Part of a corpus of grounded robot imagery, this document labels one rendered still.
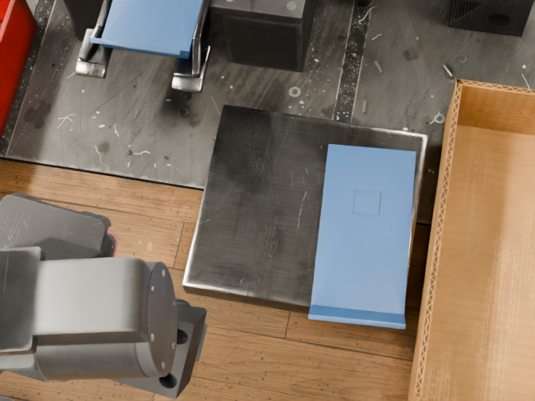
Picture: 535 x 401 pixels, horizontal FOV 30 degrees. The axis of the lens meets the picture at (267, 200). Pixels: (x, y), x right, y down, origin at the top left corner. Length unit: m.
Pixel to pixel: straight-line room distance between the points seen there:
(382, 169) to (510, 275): 0.13
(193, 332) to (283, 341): 0.25
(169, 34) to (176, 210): 0.14
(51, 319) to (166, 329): 0.07
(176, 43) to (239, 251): 0.17
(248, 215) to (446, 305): 0.17
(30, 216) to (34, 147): 0.27
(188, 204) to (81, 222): 0.24
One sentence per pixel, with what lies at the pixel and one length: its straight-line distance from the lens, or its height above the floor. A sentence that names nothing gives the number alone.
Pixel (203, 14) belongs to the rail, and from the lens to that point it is 0.79.
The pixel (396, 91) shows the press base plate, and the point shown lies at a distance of 0.86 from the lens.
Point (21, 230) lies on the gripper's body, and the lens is 0.60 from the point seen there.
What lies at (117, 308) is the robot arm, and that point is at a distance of 0.46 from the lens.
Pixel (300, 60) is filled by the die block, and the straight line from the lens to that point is 0.85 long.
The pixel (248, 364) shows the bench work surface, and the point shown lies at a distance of 0.77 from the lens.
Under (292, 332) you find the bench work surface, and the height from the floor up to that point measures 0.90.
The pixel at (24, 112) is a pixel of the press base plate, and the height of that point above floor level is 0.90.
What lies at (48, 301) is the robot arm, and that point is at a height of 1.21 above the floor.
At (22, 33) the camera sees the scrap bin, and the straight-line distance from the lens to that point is 0.89.
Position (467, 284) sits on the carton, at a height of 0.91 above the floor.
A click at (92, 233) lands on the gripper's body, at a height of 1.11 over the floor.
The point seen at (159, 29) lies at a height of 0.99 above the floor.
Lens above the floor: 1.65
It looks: 67 degrees down
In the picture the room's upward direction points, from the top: 7 degrees counter-clockwise
